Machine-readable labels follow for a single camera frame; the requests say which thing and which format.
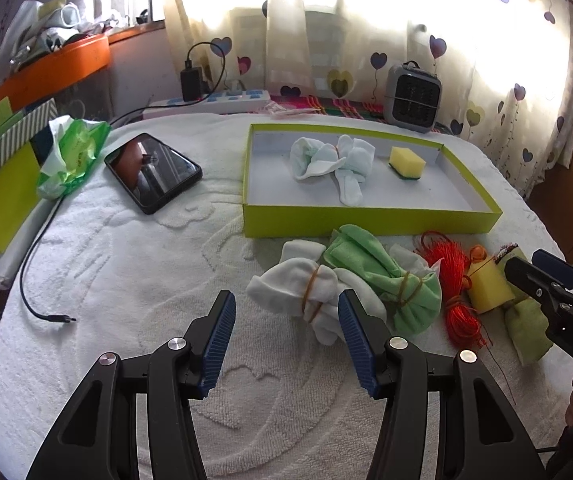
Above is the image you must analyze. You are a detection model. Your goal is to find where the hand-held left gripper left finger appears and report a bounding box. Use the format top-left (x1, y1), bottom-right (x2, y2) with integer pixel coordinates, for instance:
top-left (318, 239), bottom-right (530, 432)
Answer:
top-left (26, 290), bottom-right (237, 480)

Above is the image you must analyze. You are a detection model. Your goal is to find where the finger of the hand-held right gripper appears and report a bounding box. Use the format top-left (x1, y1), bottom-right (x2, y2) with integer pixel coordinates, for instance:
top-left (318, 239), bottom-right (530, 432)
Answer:
top-left (504, 255), bottom-right (573, 322)
top-left (532, 249), bottom-right (573, 297)

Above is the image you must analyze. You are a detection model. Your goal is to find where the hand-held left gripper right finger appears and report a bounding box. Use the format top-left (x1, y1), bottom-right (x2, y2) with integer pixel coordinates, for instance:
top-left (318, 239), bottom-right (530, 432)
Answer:
top-left (337, 289), bottom-right (549, 480)

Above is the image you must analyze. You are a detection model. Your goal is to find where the yellow sponge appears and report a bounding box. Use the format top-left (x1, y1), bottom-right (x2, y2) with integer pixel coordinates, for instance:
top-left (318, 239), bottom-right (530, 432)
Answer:
top-left (389, 146), bottom-right (427, 181)
top-left (466, 245), bottom-right (517, 316)

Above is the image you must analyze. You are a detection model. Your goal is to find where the light green cloth roll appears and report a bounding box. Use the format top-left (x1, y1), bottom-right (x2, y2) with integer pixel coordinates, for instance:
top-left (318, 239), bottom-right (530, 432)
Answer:
top-left (496, 242), bottom-right (554, 366)

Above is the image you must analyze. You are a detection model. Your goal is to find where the green cloth bundle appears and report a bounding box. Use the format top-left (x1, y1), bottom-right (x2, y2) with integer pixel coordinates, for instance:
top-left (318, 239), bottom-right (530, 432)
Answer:
top-left (322, 224), bottom-right (442, 336)

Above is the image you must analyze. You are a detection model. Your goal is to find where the white sock bundle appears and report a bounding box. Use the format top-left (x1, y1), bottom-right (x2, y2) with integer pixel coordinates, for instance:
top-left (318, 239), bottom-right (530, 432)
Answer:
top-left (246, 240), bottom-right (387, 347)

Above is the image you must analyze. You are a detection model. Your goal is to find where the lime green box tray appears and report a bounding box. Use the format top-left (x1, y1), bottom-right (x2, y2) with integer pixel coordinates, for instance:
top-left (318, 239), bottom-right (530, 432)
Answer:
top-left (242, 122), bottom-right (503, 238)

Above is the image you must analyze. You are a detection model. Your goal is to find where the pale mint sock bundle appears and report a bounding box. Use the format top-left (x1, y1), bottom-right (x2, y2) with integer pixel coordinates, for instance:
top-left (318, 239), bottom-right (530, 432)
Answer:
top-left (289, 135), bottom-right (377, 207)

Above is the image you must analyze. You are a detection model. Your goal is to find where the black smartphone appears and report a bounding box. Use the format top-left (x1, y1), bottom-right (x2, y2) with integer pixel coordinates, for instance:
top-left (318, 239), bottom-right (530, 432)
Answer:
top-left (104, 132), bottom-right (203, 216)

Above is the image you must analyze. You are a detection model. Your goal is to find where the grey mini heater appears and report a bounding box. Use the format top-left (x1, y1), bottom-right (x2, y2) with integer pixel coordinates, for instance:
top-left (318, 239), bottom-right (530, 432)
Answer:
top-left (382, 61), bottom-right (443, 134)

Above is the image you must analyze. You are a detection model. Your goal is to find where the plaid cloth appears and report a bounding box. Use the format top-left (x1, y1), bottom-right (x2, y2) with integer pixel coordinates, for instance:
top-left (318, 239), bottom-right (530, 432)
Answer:
top-left (266, 94), bottom-right (462, 136)

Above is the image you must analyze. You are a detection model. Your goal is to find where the green wet wipes packet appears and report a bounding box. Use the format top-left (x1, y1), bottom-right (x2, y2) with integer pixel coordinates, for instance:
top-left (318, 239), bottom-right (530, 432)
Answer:
top-left (36, 116), bottom-right (112, 201)

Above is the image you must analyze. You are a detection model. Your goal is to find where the white power strip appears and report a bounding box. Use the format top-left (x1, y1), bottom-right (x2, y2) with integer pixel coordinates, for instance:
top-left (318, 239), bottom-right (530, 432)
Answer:
top-left (141, 89), bottom-right (272, 121)

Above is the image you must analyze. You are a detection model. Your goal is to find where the clear plastic packet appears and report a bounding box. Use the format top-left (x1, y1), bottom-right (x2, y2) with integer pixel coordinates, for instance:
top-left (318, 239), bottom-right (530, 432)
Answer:
top-left (261, 101), bottom-right (317, 118)

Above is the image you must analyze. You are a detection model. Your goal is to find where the black charger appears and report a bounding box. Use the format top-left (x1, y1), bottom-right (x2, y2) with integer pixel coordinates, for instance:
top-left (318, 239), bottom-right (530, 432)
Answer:
top-left (180, 60), bottom-right (204, 102)

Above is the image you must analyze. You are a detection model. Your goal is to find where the heart print curtain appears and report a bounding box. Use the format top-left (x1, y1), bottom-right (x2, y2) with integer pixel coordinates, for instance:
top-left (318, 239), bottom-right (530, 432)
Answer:
top-left (164, 0), bottom-right (573, 198)

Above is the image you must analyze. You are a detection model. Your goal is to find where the orange string bundle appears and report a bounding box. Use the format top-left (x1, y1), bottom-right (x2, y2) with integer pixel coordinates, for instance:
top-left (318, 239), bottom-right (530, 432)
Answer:
top-left (413, 231), bottom-right (517, 406)

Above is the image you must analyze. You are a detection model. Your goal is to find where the black usb cable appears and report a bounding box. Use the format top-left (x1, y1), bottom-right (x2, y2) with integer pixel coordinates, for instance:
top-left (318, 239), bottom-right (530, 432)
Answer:
top-left (19, 195), bottom-right (77, 325)

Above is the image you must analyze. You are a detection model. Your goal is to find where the black power strip cable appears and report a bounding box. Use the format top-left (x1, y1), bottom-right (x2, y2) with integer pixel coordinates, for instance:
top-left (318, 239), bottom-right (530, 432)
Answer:
top-left (108, 100), bottom-right (187, 128)

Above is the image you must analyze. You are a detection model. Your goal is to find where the black charger cable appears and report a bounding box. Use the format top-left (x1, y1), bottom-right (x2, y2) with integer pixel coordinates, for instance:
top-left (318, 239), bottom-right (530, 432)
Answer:
top-left (186, 41), bottom-right (228, 97)

